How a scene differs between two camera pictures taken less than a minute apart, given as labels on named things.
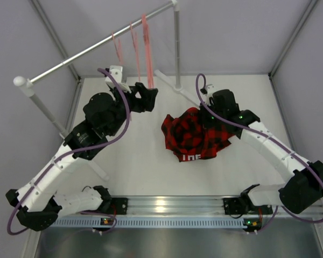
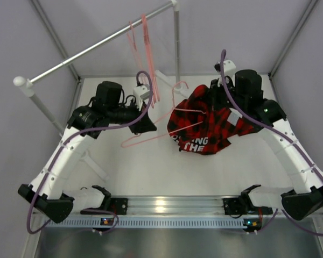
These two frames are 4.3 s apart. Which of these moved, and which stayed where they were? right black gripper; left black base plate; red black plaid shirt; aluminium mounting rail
Moved: right black gripper; red black plaid shirt
Stayed: aluminium mounting rail; left black base plate
